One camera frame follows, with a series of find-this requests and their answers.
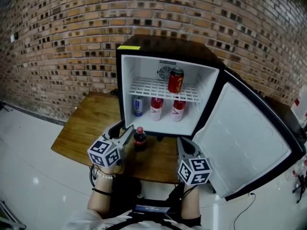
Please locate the white and blue can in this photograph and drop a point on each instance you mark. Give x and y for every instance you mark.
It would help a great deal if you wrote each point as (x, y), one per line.
(138, 106)

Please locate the yellow sticker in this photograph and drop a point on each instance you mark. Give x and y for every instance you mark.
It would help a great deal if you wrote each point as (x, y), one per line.
(128, 47)

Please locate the wooden platform board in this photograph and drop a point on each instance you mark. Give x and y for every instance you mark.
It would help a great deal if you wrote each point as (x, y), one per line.
(91, 128)

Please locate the person's light shirt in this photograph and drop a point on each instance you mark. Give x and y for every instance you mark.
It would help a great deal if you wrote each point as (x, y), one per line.
(84, 220)

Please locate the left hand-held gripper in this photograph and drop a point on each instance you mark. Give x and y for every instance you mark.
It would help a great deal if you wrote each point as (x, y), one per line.
(104, 152)

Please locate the white box with red label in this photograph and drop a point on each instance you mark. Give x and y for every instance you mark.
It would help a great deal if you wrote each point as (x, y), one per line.
(299, 102)

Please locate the red drink bottle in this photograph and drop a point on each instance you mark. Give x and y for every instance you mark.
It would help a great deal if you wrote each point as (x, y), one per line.
(178, 110)
(156, 109)

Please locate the person's black trousers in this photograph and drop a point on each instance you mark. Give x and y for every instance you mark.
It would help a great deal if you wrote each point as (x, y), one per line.
(126, 190)

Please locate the cola bottle with red cap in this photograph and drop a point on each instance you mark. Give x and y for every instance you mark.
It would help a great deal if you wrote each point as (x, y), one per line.
(139, 140)

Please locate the wall socket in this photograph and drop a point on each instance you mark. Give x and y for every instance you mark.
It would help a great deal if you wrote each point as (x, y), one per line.
(14, 37)

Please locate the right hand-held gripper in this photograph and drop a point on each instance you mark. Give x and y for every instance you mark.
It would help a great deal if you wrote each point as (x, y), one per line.
(194, 170)

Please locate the red drink can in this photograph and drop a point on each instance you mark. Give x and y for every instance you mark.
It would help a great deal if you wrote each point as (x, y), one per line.
(175, 81)

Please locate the black mini fridge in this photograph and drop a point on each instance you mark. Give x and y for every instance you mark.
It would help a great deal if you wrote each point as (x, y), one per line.
(239, 138)

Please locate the black wrist band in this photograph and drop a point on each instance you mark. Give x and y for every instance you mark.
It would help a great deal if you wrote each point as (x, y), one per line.
(102, 192)

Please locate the black chest device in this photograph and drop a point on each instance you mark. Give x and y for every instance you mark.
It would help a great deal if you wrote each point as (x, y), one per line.
(152, 209)

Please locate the person's right forearm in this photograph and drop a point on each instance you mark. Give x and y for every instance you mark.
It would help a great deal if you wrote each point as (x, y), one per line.
(190, 205)

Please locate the black tripod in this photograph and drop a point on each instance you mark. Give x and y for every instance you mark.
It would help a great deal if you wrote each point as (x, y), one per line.
(301, 188)

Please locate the metal stand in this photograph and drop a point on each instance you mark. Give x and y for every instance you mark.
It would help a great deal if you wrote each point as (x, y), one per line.
(10, 218)

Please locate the clear plastic bottle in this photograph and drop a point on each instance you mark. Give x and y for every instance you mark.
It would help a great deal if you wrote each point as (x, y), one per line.
(296, 172)

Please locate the person's left forearm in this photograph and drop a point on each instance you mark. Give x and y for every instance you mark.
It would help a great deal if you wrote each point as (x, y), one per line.
(99, 202)

